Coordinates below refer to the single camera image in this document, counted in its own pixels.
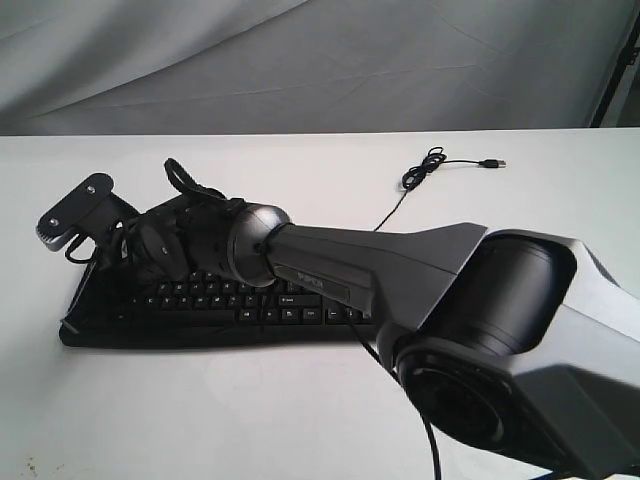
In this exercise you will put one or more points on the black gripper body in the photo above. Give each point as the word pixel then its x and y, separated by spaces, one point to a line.
pixel 180 236

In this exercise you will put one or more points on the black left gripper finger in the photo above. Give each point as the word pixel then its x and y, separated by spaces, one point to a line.
pixel 80 315

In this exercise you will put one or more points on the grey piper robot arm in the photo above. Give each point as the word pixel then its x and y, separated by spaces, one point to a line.
pixel 513 342

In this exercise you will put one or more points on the black acer keyboard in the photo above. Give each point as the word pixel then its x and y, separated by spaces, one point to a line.
pixel 205 311

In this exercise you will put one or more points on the white backdrop cloth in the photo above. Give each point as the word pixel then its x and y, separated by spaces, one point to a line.
pixel 263 67

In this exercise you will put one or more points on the black tripod stand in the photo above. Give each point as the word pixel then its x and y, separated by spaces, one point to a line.
pixel 620 77

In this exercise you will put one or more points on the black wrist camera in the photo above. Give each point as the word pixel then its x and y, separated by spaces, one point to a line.
pixel 89 211

